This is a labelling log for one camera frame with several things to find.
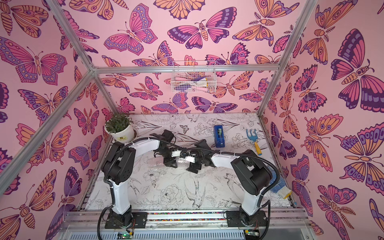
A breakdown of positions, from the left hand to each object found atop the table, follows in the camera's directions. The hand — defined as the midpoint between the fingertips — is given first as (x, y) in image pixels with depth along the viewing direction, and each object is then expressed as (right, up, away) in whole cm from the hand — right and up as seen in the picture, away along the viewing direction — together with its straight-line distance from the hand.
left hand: (176, 160), depth 95 cm
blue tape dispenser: (+28, +14, +4) cm, 32 cm away
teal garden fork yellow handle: (+54, +14, +11) cm, 57 cm away
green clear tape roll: (+28, +18, +5) cm, 34 cm away
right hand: (+9, +2, -2) cm, 9 cm away
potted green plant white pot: (-35, +22, -3) cm, 41 cm away
